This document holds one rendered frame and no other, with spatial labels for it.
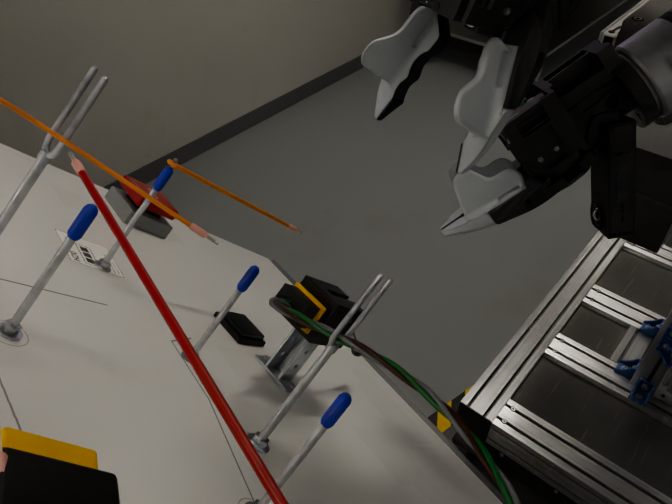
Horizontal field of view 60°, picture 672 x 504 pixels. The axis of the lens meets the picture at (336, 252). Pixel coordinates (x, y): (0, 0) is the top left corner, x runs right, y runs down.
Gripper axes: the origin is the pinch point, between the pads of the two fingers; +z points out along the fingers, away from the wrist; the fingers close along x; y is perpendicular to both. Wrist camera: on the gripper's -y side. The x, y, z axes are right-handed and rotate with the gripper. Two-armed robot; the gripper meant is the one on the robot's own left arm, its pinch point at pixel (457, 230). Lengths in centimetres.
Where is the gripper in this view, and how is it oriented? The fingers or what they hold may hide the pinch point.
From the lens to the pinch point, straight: 59.3
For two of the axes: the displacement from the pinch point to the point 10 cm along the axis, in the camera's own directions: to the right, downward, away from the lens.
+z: -7.8, 5.5, 2.9
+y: -6.2, -7.2, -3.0
